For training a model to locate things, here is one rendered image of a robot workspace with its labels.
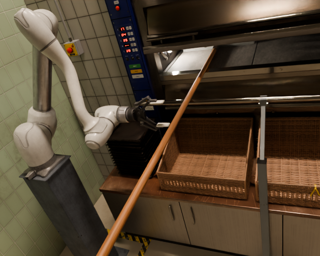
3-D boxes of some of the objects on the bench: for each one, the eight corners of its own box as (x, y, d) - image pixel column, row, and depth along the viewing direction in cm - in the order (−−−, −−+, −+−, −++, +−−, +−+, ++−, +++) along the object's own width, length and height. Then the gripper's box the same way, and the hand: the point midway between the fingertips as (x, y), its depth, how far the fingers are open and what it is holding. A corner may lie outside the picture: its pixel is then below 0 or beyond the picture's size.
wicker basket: (260, 149, 192) (258, 116, 178) (356, 153, 169) (363, 114, 155) (254, 202, 155) (252, 165, 141) (377, 215, 132) (388, 172, 118)
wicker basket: (182, 146, 217) (174, 116, 203) (256, 149, 193) (254, 116, 179) (159, 190, 181) (149, 158, 167) (248, 201, 157) (245, 164, 143)
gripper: (126, 90, 144) (163, 88, 135) (138, 129, 157) (173, 129, 148) (119, 97, 138) (158, 95, 130) (133, 137, 151) (169, 137, 142)
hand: (164, 113), depth 139 cm, fingers open, 13 cm apart
